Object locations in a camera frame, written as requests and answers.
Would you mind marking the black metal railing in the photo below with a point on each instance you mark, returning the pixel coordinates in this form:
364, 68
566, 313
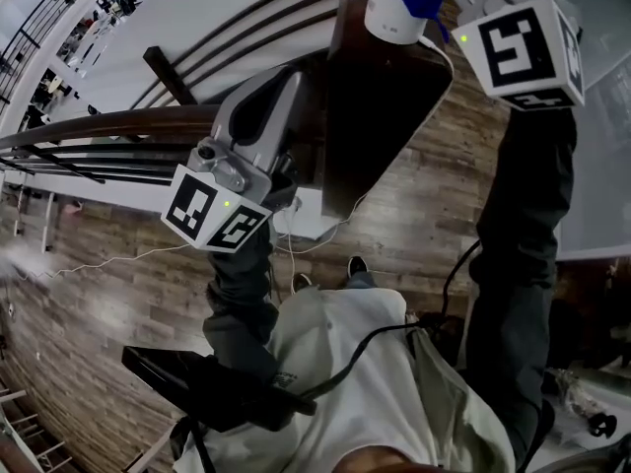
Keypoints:
24, 32

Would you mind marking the white framed glass panel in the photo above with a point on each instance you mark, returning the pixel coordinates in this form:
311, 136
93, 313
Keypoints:
601, 165

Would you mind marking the person's grey trouser leg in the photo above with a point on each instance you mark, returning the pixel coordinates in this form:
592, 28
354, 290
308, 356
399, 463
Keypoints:
362, 281

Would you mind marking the dark wooden board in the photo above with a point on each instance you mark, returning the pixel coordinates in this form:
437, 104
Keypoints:
162, 372

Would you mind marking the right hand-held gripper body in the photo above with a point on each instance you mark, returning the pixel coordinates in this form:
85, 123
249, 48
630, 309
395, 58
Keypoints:
542, 74

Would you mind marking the person's white shirt torso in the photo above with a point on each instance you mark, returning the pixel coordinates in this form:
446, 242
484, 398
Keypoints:
374, 412

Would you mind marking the white camera with black dome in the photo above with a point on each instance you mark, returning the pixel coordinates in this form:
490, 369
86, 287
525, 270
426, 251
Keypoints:
387, 18

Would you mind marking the wooden rack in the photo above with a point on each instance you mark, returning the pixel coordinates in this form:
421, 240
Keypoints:
29, 431

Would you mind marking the person's right shoe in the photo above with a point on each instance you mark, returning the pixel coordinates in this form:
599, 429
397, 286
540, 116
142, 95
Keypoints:
358, 265

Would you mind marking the dark wooden beam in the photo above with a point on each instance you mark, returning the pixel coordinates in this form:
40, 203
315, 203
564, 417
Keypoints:
170, 77

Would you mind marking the dark wooden newel post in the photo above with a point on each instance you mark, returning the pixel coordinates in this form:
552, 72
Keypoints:
379, 116

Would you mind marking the person's left forearm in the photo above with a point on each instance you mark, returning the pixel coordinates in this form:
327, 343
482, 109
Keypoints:
241, 289

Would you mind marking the dark wooden handrail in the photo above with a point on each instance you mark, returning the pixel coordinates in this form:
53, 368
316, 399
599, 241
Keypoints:
98, 123

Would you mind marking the person's shoe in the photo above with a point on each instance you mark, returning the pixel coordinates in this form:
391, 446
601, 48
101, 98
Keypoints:
358, 265
301, 282

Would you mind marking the clear plastic bag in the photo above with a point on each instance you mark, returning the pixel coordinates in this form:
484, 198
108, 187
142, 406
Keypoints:
572, 392

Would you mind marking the person's left shoe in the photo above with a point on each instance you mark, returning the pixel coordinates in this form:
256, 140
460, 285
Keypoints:
301, 282

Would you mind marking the person's right forearm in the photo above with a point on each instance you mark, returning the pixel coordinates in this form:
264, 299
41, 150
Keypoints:
522, 215

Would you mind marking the black balustrade bars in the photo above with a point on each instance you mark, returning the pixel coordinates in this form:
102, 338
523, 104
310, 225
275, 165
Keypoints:
98, 165

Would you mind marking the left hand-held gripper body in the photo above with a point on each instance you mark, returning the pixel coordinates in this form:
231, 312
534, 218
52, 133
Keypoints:
276, 131

